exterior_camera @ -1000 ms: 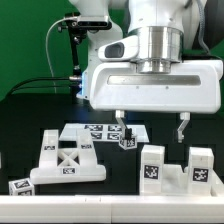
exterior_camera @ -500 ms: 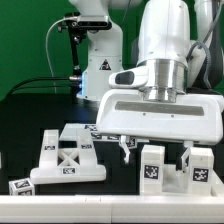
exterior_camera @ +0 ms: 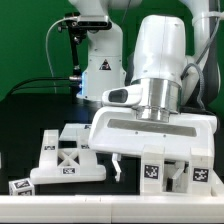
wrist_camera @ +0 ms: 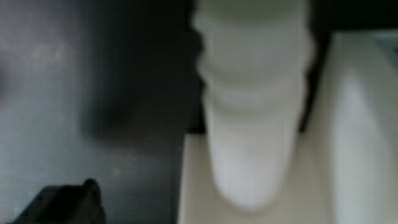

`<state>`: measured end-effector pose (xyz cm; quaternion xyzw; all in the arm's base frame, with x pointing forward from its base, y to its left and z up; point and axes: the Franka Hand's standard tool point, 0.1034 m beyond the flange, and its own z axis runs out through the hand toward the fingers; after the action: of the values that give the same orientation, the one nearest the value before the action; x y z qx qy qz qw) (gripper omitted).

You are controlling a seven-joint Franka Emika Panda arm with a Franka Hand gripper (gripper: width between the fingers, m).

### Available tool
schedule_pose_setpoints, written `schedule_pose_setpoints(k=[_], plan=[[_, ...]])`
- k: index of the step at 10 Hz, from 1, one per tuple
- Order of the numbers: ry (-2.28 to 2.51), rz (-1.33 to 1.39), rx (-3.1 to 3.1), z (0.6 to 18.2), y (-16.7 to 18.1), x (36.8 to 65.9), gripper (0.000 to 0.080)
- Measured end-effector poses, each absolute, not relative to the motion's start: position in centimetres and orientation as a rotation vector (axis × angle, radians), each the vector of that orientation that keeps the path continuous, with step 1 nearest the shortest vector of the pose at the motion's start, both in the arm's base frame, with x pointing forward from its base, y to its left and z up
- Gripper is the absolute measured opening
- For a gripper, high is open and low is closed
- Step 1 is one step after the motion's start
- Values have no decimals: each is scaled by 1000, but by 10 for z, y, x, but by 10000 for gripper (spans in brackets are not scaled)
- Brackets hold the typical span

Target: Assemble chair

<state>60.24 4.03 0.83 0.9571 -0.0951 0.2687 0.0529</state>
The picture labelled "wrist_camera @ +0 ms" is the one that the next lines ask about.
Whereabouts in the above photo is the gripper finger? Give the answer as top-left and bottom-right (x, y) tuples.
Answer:
(11, 178), (107, 224)

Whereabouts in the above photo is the white chair seat part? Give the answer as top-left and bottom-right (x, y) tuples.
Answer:
(178, 0), (398, 224)

